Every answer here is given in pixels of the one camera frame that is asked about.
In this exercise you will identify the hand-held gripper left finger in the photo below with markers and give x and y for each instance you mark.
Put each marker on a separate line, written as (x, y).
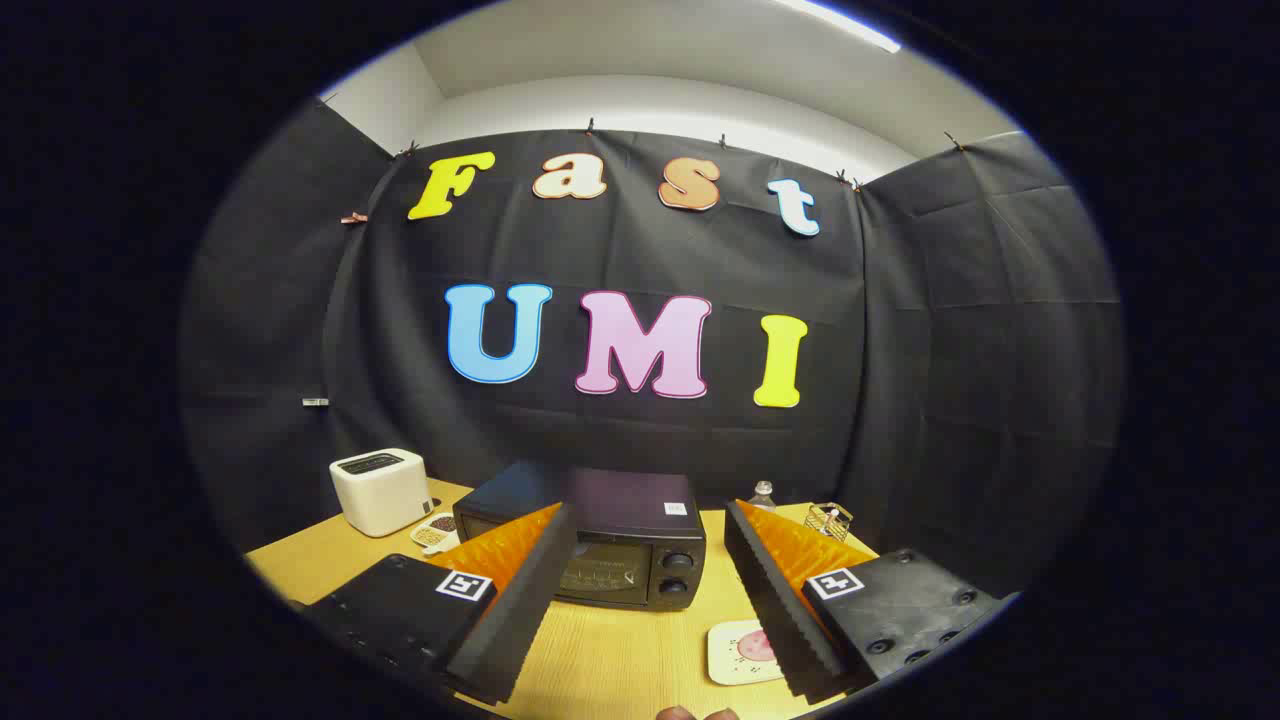
(520, 610)

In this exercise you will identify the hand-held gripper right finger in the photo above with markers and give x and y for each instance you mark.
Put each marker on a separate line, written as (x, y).
(775, 600)

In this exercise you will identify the pink round food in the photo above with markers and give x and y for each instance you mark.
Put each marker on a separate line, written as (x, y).
(755, 648)

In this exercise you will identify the cream square plate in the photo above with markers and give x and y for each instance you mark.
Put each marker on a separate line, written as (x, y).
(725, 655)

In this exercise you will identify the black toaster oven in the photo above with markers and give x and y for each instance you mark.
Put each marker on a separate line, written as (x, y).
(620, 500)

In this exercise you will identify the white bread toaster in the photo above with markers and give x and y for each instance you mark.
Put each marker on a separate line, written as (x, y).
(380, 495)

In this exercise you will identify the clear bottle red label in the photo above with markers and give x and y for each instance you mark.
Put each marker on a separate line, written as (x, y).
(762, 495)

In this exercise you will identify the small dish of beans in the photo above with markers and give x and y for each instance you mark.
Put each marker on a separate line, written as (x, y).
(432, 532)

